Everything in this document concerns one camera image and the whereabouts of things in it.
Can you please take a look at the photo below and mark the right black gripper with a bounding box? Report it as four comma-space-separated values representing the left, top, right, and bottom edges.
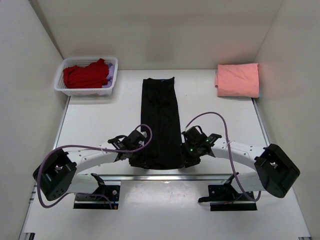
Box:
178, 142, 202, 169

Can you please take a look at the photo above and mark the black t shirt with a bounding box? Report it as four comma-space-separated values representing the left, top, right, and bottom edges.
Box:
139, 77, 184, 170

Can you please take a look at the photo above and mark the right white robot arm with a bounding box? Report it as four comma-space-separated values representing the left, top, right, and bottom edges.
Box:
182, 126, 301, 200

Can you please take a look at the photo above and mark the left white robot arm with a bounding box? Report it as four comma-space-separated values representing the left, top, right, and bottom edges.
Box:
39, 129, 148, 201

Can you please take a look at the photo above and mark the white plastic basket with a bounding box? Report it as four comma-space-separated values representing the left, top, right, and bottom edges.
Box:
54, 56, 118, 97

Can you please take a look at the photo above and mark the red t shirt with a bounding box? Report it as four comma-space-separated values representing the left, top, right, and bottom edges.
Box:
63, 58, 109, 89

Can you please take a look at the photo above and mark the folded pink t shirt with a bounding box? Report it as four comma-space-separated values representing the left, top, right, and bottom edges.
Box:
214, 63, 260, 98

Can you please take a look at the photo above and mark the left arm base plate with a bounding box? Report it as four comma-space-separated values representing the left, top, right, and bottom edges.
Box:
73, 181, 121, 210

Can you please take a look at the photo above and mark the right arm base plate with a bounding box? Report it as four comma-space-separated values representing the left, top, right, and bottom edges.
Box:
198, 184, 257, 212

